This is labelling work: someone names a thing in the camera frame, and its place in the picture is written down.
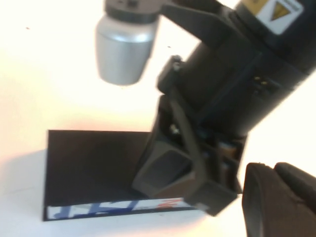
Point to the black right camera mount bracket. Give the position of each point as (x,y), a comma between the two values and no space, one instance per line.
(197,22)

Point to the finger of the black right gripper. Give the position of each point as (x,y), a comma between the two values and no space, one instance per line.
(212,197)
(163,170)

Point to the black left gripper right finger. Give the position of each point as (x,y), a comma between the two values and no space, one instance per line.
(300,184)

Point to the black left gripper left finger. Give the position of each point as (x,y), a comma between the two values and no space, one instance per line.
(261,205)

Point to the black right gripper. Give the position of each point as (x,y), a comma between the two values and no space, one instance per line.
(234,86)

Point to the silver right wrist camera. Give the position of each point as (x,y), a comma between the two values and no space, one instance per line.
(123,49)

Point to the black glasses case blue print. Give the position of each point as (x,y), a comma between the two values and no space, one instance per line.
(93,168)

